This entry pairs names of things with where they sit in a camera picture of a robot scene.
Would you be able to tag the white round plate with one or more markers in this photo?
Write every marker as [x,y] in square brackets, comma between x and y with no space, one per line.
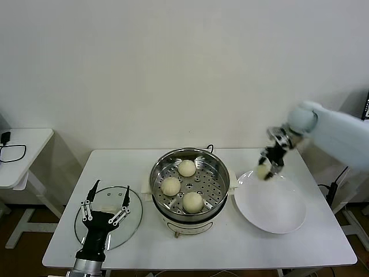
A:
[271,207]

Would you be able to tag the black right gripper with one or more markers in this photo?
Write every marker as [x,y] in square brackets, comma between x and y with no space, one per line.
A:
[276,154]

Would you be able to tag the black power adapter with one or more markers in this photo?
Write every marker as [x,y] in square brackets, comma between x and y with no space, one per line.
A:
[5,138]

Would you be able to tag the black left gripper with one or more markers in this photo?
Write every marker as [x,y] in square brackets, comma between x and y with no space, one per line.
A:
[98,228]

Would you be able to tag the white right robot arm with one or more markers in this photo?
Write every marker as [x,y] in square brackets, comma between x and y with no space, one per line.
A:
[337,130]

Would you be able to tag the white steamed baozi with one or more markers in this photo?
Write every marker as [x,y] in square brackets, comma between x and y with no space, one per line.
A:
[261,172]
[192,202]
[171,186]
[187,168]

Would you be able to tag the stainless steel steamer basket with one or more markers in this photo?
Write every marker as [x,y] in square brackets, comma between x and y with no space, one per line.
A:
[220,171]

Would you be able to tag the cream electric cooker pot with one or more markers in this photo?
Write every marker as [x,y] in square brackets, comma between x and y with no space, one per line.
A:
[187,226]

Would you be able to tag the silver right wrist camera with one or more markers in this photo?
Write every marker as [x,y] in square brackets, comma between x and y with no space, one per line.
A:
[276,134]

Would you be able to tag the white side table with adapter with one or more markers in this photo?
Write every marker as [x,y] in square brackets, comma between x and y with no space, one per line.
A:
[31,144]

